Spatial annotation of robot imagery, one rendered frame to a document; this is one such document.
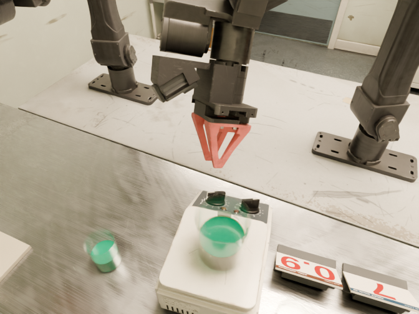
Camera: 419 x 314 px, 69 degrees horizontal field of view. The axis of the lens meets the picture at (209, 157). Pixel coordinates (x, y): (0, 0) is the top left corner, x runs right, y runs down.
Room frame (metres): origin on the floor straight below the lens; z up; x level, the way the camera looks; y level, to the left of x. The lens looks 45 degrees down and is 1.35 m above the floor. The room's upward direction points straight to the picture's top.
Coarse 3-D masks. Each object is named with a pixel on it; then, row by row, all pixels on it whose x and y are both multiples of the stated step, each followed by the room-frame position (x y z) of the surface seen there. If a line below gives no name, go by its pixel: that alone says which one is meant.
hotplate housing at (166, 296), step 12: (192, 204) 0.28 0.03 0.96; (264, 252) 0.20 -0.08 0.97; (264, 264) 0.18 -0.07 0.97; (156, 288) 0.15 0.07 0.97; (168, 300) 0.14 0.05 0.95; (180, 300) 0.14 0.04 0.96; (192, 300) 0.14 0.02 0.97; (204, 300) 0.13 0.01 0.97; (180, 312) 0.14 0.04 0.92; (192, 312) 0.13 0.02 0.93; (204, 312) 0.13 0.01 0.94; (216, 312) 0.12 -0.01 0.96; (228, 312) 0.12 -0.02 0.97; (240, 312) 0.12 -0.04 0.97; (252, 312) 0.12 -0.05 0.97
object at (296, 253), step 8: (280, 248) 0.24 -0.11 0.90; (288, 248) 0.24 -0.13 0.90; (296, 256) 0.22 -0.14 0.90; (304, 256) 0.22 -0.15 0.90; (312, 256) 0.22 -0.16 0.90; (320, 256) 0.22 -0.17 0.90; (320, 264) 0.21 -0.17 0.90; (328, 264) 0.21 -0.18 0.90; (288, 272) 0.18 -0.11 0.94; (336, 272) 0.19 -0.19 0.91; (296, 280) 0.18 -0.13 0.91; (304, 280) 0.18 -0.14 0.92; (312, 280) 0.18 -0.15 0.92; (320, 280) 0.17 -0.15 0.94; (320, 288) 0.17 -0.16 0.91
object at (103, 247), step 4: (104, 240) 0.24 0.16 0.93; (108, 240) 0.24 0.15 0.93; (100, 244) 0.23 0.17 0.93; (104, 244) 0.23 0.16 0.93; (108, 244) 0.23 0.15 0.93; (112, 244) 0.23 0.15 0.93; (96, 248) 0.22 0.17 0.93; (100, 248) 0.22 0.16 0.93; (104, 248) 0.22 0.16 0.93; (108, 248) 0.22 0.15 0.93; (92, 252) 0.22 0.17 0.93; (96, 252) 0.22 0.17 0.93; (100, 252) 0.22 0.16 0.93; (104, 252) 0.22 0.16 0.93
